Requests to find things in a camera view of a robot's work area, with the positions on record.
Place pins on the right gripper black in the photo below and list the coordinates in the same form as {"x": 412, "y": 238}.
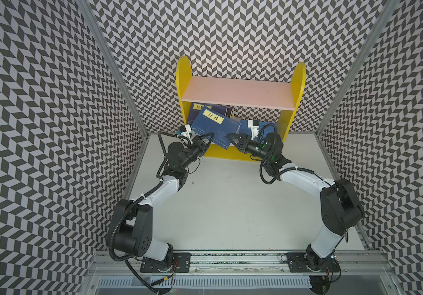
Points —
{"x": 243, "y": 142}

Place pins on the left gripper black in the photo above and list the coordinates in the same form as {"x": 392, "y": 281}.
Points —
{"x": 201, "y": 145}

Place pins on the navy book yellow label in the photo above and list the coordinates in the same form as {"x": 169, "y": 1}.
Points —
{"x": 209, "y": 121}
{"x": 196, "y": 108}

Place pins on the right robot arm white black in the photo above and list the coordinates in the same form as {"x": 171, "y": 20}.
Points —
{"x": 340, "y": 207}

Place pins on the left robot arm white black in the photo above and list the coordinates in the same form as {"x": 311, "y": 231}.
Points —
{"x": 130, "y": 233}

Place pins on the yellow pink blue bookshelf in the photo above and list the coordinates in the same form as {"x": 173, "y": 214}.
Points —
{"x": 234, "y": 92}

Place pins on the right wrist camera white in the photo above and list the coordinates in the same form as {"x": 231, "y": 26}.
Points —
{"x": 253, "y": 125}

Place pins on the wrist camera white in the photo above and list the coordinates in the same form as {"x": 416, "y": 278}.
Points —
{"x": 185, "y": 131}
{"x": 253, "y": 125}

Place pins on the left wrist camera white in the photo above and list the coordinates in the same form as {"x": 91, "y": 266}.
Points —
{"x": 185, "y": 131}

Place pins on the aluminium corner post right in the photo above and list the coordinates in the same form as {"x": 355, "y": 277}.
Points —
{"x": 371, "y": 40}

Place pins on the aluminium corner post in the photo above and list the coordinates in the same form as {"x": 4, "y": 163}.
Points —
{"x": 371, "y": 40}
{"x": 93, "y": 25}

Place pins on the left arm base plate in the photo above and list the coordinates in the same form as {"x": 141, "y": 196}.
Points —
{"x": 177, "y": 261}

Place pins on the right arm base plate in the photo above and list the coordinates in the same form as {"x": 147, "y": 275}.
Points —
{"x": 300, "y": 262}

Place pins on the aluminium front rail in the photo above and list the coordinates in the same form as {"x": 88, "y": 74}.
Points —
{"x": 351, "y": 262}

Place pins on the aluminium corner post left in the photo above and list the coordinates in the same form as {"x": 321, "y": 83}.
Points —
{"x": 93, "y": 25}

